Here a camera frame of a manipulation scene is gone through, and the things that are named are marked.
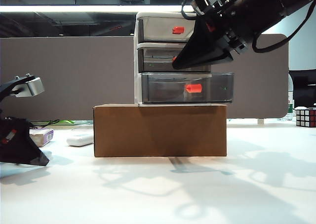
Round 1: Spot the white plastic oblong case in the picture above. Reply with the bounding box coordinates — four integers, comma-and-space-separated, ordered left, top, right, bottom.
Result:
66, 133, 94, 147

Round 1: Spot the black cable bundle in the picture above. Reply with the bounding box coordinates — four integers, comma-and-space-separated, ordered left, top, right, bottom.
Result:
29, 119, 61, 130

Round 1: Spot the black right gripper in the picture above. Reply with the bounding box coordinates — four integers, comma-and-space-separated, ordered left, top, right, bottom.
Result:
172, 4, 248, 69

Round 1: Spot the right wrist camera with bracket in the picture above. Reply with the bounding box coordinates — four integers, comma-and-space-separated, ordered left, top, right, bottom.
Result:
192, 0, 224, 14

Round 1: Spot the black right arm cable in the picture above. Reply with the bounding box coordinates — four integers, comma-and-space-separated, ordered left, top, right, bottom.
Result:
251, 0, 316, 53

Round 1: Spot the black office chair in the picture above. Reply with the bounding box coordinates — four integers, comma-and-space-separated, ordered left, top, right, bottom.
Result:
288, 70, 316, 110

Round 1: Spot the grey transparent drawer red handle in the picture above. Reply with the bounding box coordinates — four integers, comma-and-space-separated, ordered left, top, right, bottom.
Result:
140, 72, 235, 104
137, 16, 198, 42
137, 47, 212, 73

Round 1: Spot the white plastic drawer cabinet frame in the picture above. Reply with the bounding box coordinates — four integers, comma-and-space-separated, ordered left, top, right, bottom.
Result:
134, 11, 213, 108

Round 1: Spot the brown cardboard box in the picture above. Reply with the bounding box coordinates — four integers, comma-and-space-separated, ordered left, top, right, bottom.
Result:
93, 104, 228, 158

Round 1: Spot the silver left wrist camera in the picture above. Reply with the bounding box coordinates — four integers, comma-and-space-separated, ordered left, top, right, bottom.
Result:
24, 77, 45, 98

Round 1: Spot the black left camera bracket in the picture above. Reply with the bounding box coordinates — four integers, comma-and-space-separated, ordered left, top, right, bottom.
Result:
0, 74, 38, 104

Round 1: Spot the grey desk partition panel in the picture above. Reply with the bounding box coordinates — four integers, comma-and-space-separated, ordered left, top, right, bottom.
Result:
0, 34, 290, 122

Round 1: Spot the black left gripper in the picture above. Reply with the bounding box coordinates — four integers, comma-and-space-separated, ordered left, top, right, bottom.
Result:
0, 116, 50, 167

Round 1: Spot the black Rubik's cube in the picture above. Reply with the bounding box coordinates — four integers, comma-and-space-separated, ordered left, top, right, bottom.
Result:
295, 107, 316, 129

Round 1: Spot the black right camera cable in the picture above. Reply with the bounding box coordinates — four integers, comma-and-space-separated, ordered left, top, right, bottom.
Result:
181, 0, 198, 20

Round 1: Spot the tissue pack purple label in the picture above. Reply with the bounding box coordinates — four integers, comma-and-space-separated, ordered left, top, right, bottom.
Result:
29, 128, 54, 148

